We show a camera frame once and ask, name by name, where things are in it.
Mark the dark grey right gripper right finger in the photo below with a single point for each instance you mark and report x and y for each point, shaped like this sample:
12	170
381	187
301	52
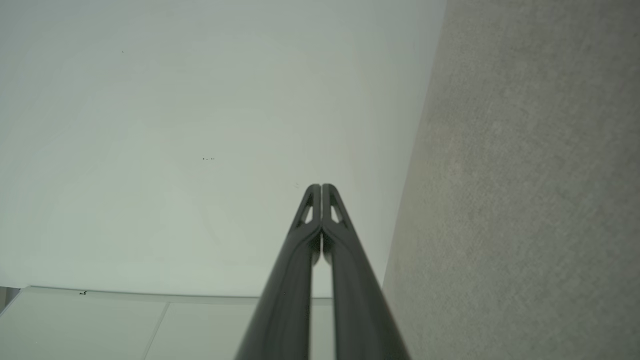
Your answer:
360	310

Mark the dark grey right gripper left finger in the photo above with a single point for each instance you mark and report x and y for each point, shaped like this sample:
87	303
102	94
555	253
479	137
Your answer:
285	300

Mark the grey fabric sofa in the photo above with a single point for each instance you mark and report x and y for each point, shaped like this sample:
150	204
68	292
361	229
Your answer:
525	200

